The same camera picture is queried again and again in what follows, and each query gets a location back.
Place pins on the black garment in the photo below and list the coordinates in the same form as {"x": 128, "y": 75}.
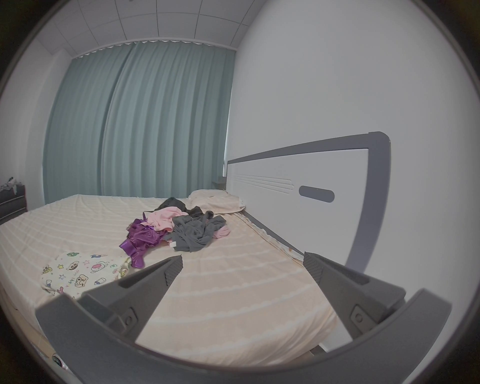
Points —
{"x": 172, "y": 204}

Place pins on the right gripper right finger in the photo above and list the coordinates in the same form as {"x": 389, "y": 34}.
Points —
{"x": 348, "y": 296}

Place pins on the white printed pyjama top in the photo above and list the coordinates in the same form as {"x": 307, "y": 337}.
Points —
{"x": 82, "y": 273}

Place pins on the blue-green curtain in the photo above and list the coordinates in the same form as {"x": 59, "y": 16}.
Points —
{"x": 131, "y": 120}

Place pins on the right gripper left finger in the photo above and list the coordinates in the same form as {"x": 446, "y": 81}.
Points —
{"x": 138, "y": 296}

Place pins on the pink garment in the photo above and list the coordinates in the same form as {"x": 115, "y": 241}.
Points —
{"x": 163, "y": 219}

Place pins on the bed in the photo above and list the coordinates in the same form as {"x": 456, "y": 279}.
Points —
{"x": 243, "y": 262}

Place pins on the dark grey garment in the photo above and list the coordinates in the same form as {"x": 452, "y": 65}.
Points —
{"x": 195, "y": 232}

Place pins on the grey bedside table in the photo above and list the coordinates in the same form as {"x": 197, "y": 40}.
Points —
{"x": 218, "y": 183}

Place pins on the purple satin garment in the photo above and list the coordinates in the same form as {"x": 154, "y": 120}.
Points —
{"x": 140, "y": 240}

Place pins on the pale pink pillow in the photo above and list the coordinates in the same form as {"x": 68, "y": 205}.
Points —
{"x": 215, "y": 200}

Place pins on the black chest of drawers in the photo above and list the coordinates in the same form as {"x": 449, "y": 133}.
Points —
{"x": 13, "y": 200}

